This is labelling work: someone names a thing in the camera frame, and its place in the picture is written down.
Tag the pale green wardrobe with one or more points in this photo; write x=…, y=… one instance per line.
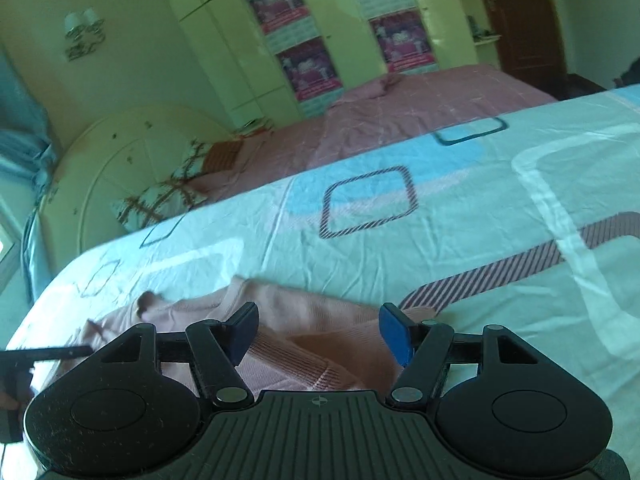
x=225, y=35

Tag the pink sweater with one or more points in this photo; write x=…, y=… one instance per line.
x=310, y=320

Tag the white brown patterned pillow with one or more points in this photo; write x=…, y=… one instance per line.
x=150, y=205
x=195, y=165

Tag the pink cloth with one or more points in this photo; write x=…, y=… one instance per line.
x=385, y=85

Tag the wall lamp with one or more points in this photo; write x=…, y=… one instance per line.
x=84, y=32

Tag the brown striped pillow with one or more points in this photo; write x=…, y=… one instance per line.
x=227, y=155

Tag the blue patterned bed sheet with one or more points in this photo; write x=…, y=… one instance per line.
x=475, y=210

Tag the white headboard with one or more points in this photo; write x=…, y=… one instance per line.
x=115, y=155

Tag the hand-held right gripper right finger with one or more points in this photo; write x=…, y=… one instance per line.
x=395, y=335

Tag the blue curtain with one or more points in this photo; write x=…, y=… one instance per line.
x=22, y=160

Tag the pink bedspread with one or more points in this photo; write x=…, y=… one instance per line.
x=400, y=110

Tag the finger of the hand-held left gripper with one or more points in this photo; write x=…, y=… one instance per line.
x=50, y=352

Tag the pink wall poster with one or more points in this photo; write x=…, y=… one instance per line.
x=310, y=70
x=404, y=40
x=277, y=2

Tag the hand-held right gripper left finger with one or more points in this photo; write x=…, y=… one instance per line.
x=244, y=332

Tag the brown wooden door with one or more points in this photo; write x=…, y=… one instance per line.
x=525, y=20

